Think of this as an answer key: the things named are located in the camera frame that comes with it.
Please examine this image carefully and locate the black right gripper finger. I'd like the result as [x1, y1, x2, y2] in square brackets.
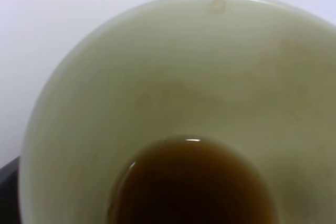
[0, 157, 21, 224]

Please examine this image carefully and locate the pale green plastic cup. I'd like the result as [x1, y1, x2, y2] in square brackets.
[19, 0, 335, 223]

